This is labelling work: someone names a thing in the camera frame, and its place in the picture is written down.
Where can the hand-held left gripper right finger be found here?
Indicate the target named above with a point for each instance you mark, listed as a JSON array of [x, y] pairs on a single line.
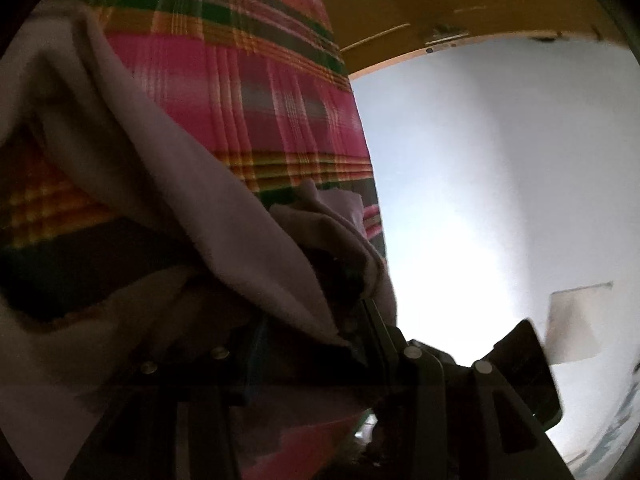
[[372, 325]]

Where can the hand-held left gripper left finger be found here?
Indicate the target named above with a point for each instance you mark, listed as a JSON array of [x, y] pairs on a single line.
[[255, 360]]

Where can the mauve fleece garment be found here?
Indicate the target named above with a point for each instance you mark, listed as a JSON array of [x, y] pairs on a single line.
[[150, 160]]

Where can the plaid bed blanket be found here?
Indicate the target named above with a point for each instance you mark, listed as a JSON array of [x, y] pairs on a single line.
[[250, 85]]

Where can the wooden door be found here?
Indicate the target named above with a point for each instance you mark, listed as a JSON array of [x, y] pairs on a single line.
[[400, 0]]

